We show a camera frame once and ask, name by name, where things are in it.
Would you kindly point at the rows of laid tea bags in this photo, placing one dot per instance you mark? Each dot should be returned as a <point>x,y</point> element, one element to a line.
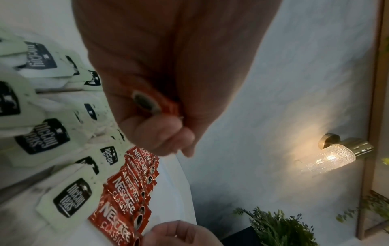
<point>39,134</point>

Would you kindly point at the red Nescafe coffee sticks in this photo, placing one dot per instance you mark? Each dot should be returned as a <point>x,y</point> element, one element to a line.
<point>121,192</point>

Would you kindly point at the wooden wall frame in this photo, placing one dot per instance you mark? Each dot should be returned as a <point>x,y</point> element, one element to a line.
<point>373,96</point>

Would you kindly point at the person's left hand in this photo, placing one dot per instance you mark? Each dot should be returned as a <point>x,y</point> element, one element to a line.
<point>182,48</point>

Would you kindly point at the green hanging plant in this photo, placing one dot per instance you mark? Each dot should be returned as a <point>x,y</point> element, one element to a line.
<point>373,204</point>

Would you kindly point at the small green plant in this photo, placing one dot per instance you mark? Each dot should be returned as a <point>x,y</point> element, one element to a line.
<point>273,230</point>

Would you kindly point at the black furniture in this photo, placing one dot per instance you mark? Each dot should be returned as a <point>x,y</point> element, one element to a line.
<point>240,237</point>

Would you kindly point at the red Nescafe sachet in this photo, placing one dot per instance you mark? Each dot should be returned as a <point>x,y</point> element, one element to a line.
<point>167,105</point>

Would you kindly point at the brass glass wall lamp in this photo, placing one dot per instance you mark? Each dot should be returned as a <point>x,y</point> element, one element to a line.
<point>331,157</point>

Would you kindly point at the person's right hand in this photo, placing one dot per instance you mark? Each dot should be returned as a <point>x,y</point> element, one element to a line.
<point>182,234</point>

